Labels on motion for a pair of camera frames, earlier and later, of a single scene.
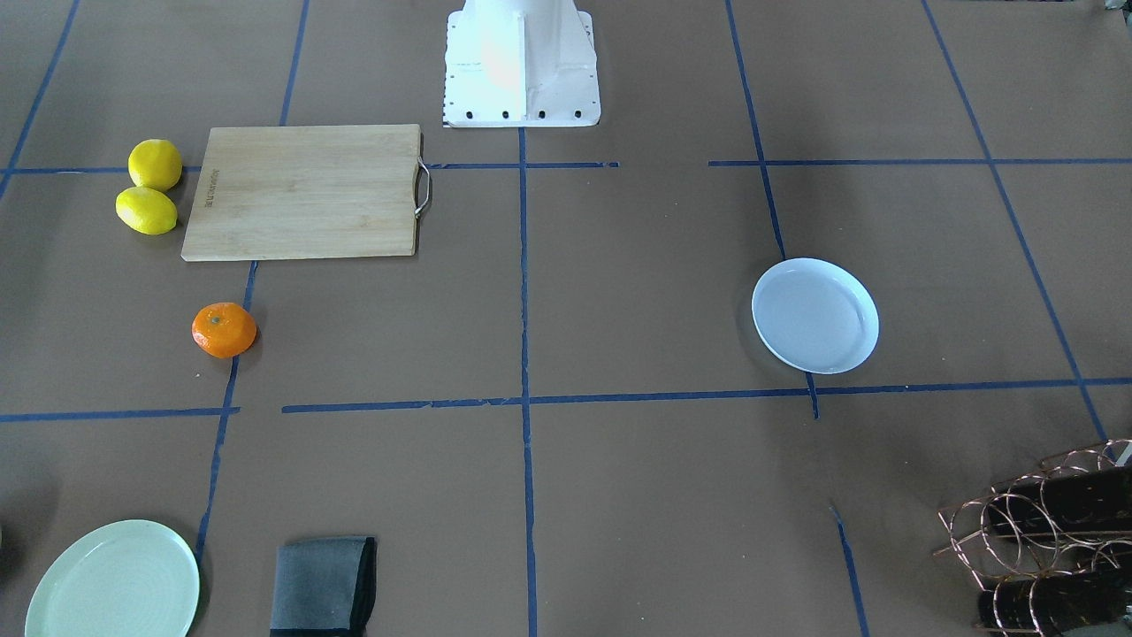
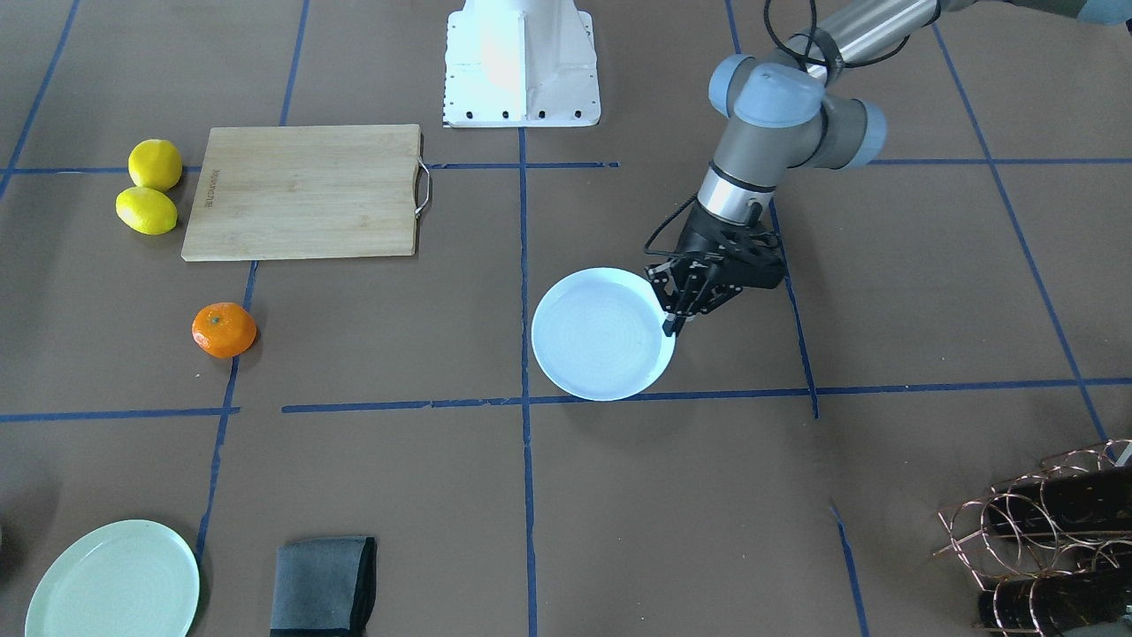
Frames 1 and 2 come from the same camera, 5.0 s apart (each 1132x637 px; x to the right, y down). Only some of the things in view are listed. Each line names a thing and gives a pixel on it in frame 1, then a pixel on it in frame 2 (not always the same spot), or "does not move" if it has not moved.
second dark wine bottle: [1053, 604] does not move
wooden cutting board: [309, 192] does not move
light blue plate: [814, 316] -> [598, 333]
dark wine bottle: [1097, 501] does not move
